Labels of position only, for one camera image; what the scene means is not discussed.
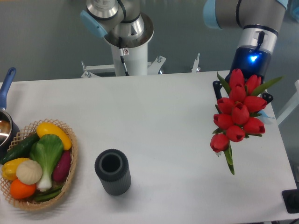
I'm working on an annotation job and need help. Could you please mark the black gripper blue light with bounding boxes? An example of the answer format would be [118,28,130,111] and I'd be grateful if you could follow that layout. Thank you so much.
[213,47,273,103]

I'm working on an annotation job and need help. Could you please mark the red tulip bouquet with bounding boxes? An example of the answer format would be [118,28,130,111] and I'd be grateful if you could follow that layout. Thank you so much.
[210,69,281,174]

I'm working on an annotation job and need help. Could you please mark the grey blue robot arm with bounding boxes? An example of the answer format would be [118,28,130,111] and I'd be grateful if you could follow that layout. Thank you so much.
[80,0,288,79]

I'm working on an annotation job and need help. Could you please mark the blue ribbon strip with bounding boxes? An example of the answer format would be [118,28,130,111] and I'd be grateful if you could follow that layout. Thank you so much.
[258,110,275,119]

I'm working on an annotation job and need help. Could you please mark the black device at edge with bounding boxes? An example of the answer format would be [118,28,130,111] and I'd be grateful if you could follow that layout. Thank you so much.
[282,189,299,214]

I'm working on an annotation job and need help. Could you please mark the dark grey ribbed vase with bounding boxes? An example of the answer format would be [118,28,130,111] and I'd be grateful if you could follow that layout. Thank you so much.
[94,149,131,196]

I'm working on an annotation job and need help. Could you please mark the purple sweet potato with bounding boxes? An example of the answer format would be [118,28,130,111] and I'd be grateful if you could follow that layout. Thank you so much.
[52,151,71,182]

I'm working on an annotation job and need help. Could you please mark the green bok choy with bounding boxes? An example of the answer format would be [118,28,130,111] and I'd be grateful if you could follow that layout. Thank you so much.
[30,134,64,192]

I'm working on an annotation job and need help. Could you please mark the green bean pods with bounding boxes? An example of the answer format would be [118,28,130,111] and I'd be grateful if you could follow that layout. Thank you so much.
[33,185,63,203]

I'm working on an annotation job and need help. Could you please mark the woven wicker basket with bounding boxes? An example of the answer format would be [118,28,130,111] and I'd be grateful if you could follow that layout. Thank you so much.
[0,119,78,211]

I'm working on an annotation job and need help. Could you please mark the dark green cucumber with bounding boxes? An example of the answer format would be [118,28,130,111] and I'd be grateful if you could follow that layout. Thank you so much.
[0,133,40,165]

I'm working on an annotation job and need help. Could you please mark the orange fruit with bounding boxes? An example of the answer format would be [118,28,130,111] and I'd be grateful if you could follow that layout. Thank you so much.
[10,179,36,199]

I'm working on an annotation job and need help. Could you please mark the yellow bell pepper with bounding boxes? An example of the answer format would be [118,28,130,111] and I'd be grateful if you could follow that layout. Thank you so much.
[1,158,29,181]

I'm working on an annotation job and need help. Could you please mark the white frame at right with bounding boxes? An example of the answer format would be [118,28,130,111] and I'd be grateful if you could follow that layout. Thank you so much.
[276,80,299,126]

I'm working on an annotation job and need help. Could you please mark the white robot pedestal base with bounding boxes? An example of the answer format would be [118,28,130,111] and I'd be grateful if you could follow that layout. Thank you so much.
[80,43,201,79]

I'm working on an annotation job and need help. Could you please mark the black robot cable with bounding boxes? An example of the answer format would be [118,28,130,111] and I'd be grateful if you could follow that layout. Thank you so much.
[118,36,130,77]

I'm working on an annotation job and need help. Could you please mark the blue handled saucepan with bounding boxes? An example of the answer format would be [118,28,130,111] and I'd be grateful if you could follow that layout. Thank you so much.
[0,67,20,159]

